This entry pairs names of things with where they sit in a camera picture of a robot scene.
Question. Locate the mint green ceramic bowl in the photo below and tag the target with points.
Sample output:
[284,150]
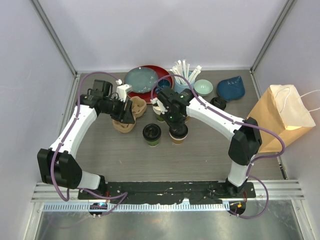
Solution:
[203,87]

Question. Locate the green paper cup stack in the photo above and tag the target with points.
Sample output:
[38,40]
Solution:
[158,115]

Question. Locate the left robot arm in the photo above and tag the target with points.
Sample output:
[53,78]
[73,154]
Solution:
[58,164]

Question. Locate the brown paper takeout bag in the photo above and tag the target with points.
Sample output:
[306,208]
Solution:
[282,111]

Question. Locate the red round tray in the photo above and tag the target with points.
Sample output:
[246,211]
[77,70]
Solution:
[161,72]

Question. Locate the cardboard cup carrier tray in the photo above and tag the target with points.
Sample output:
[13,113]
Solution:
[137,109]

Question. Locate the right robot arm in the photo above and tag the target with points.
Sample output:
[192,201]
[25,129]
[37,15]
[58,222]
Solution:
[244,135]

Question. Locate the grey-blue ceramic plate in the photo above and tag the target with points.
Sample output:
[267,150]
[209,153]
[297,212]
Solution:
[142,79]

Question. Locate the black lid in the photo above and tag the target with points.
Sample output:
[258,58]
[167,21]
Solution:
[151,132]
[180,132]

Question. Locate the stack of black lids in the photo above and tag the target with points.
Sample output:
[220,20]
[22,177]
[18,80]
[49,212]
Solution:
[219,103]

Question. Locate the single green paper cup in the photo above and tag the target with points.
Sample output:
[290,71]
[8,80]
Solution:
[153,142]

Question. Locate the single brown paper cup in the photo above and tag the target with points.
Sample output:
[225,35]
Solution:
[177,140]

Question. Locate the dark blue leaf plate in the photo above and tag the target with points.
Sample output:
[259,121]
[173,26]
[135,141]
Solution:
[231,89]

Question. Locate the dark blue ceramic mug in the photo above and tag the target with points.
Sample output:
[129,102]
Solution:
[162,84]

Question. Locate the light blue straw holder cup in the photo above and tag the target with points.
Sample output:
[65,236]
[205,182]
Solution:
[181,85]

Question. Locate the aluminium front rail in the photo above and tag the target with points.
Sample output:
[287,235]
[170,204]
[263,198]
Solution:
[272,190]

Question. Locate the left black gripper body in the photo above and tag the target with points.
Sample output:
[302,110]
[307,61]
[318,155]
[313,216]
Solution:
[115,108]

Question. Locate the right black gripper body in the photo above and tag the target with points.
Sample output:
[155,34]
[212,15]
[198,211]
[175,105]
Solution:
[174,121]

